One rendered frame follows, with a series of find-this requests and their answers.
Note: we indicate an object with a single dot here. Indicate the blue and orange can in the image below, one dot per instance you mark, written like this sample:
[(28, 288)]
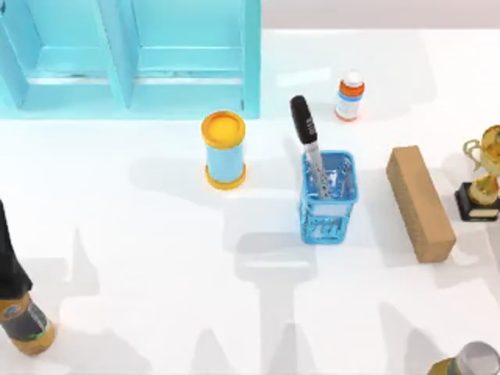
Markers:
[(224, 156)]

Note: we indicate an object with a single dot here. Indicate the blue mesh pen holder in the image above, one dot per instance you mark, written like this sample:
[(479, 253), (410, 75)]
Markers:
[(329, 213)]

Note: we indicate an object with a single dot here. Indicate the orange and white pill bottle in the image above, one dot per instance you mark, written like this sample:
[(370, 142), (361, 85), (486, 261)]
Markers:
[(349, 99)]

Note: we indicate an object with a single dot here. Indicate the light blue rack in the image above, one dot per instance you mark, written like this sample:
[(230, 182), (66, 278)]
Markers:
[(187, 58)]

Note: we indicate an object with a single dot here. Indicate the brown wooden block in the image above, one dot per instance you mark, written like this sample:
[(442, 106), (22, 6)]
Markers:
[(420, 199)]

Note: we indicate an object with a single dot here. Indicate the gold trophy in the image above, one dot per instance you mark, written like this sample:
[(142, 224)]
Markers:
[(484, 183)]

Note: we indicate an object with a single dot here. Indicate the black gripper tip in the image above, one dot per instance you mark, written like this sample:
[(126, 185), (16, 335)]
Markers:
[(11, 265)]

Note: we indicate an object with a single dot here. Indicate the tan bottle with black label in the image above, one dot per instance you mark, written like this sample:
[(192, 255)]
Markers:
[(29, 326)]

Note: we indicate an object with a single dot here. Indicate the yellow bottle with grey cap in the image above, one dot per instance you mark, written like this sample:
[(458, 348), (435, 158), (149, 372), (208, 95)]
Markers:
[(474, 359)]

